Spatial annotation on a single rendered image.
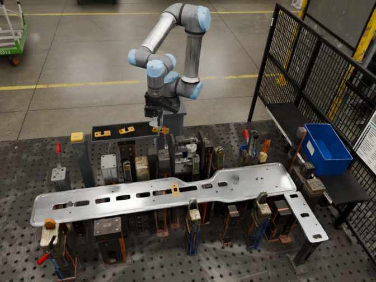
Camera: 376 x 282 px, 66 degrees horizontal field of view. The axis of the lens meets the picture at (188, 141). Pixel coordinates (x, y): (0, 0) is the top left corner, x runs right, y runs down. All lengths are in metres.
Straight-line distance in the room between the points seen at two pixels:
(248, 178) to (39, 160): 1.45
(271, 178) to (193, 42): 0.87
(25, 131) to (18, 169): 1.52
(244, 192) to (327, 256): 0.61
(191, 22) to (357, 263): 1.60
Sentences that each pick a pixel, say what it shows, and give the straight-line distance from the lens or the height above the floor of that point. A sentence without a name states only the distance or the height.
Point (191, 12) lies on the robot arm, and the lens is 1.63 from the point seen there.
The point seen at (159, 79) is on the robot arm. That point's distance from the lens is 1.29.
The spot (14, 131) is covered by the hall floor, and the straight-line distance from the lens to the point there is 3.83.
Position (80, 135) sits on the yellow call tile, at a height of 1.16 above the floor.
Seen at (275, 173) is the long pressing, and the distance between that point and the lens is 1.75.
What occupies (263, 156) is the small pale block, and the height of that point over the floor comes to 1.06.
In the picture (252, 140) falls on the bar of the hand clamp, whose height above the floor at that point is 1.16.
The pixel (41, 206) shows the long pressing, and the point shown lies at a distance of 1.63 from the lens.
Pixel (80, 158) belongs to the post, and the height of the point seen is 1.02.
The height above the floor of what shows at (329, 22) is 1.13.
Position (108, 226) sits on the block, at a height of 1.03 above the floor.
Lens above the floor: 2.24
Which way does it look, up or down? 42 degrees down
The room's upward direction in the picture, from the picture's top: 4 degrees clockwise
